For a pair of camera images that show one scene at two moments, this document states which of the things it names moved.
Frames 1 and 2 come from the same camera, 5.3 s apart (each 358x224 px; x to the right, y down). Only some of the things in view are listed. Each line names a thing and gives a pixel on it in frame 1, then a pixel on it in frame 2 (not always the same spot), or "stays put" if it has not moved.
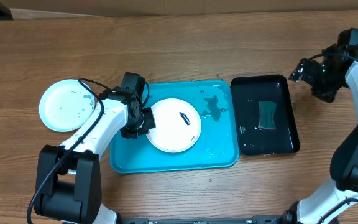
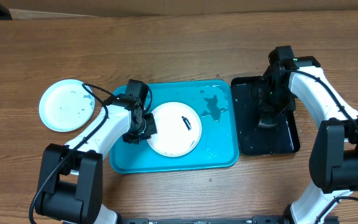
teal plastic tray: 217,148 stays put
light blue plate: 66,105 stays put
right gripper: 327,95 to 265,108
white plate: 178,126 stays put
